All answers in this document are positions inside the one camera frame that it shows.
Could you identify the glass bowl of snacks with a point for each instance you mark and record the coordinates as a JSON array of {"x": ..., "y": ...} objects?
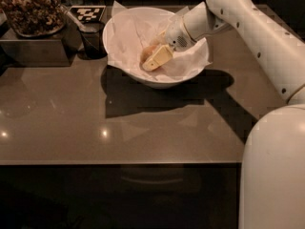
[{"x": 33, "y": 18}]

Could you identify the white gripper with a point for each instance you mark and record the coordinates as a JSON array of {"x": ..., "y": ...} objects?
[{"x": 176, "y": 35}]

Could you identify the black white marker card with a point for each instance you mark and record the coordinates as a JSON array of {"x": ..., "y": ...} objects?
[{"x": 88, "y": 14}]

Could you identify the red yellow apple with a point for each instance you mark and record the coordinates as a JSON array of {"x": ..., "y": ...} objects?
[{"x": 146, "y": 53}]

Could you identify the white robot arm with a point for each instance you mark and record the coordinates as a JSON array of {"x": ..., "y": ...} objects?
[{"x": 272, "y": 184}]

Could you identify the white bowl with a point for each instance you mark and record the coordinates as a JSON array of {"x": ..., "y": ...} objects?
[{"x": 158, "y": 81}]

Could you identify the dark metal box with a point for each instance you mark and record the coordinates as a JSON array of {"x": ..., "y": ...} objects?
[{"x": 57, "y": 50}]

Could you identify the dark glass cup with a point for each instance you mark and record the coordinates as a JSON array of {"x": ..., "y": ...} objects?
[{"x": 92, "y": 40}]

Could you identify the metal spoon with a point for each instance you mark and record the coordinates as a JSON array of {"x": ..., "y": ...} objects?
[{"x": 79, "y": 25}]

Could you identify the white paper liner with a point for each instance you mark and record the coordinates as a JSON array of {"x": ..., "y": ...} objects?
[{"x": 127, "y": 38}]

